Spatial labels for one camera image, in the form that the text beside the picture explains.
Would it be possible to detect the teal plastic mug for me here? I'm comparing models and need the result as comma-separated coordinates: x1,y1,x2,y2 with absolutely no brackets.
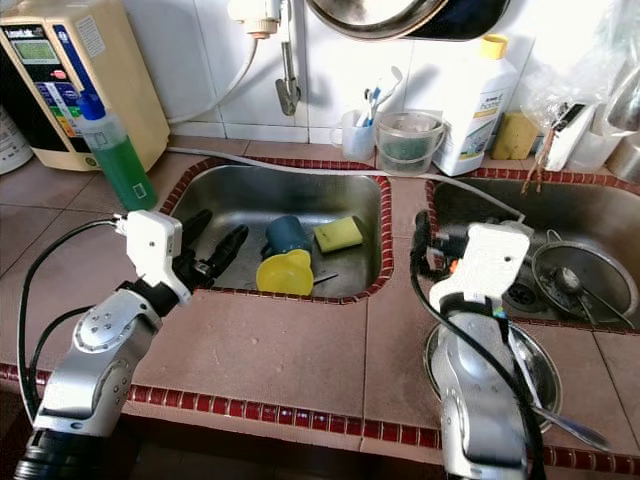
263,215,313,259

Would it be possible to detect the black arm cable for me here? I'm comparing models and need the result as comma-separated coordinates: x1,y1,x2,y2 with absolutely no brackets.
410,240,549,480
15,218,131,431

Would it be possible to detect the green dish soap bottle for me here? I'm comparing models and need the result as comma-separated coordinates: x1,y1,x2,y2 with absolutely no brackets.
78,90,159,213

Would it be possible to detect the brown braided cord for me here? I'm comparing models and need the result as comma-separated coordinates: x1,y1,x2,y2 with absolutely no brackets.
520,125,561,196

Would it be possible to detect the stainless steel cup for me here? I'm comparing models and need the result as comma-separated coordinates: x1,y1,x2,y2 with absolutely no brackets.
608,130,640,186

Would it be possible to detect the round steel strainer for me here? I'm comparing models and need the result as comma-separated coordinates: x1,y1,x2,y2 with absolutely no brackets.
530,240,639,326

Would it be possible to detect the mustard yellow sponge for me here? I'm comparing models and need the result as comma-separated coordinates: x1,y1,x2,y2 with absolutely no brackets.
490,110,541,161

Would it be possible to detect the clear plastic bucket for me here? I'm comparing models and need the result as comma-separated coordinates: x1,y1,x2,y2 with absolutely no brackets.
373,108,449,176

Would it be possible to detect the grey wall faucet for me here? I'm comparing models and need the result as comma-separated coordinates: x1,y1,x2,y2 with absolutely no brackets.
228,0,306,118

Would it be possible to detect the beige water ionizer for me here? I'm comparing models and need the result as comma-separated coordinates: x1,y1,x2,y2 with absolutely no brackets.
0,0,171,173

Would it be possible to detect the stainless steel bowl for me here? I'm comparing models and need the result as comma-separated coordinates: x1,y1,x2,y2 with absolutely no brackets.
423,320,564,419

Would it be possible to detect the white carton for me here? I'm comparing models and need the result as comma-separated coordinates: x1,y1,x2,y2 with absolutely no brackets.
545,95,606,171

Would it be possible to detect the bright yellow sponge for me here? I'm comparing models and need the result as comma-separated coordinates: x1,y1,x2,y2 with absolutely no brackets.
312,215,364,254

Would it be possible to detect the thin white tube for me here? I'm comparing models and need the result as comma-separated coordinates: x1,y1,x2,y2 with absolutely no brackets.
165,35,261,126

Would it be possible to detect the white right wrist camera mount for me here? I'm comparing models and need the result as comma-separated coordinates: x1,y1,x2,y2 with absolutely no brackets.
428,220,533,313

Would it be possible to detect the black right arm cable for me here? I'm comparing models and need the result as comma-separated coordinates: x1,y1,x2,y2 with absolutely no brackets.
410,240,549,480

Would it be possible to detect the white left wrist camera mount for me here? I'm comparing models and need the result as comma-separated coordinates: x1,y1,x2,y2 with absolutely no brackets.
122,208,193,301

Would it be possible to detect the blue toothbrush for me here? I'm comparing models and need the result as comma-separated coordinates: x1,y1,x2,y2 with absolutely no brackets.
365,85,384,127

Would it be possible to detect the yellow plastic bowl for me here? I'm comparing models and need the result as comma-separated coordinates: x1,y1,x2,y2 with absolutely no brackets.
255,248,316,297

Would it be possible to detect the large white plastic jug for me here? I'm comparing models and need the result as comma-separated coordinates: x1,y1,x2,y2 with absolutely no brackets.
0,105,33,176

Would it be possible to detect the hanging steel pan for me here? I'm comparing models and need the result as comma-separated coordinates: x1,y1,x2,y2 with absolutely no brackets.
305,0,511,41

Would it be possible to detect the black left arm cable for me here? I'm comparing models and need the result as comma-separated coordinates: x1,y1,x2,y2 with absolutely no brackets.
15,218,131,431

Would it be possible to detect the metal spoon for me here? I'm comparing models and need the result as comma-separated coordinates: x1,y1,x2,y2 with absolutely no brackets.
525,400,613,451
550,265,636,321

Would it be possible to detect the white sprayer hose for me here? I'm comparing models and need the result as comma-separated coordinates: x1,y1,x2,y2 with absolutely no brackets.
165,148,526,223

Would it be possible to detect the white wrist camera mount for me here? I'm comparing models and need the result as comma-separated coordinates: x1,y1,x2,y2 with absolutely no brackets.
428,220,533,313
122,208,193,301

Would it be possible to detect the white bottle yellow cap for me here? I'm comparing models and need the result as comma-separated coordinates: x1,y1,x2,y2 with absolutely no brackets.
435,33,521,177

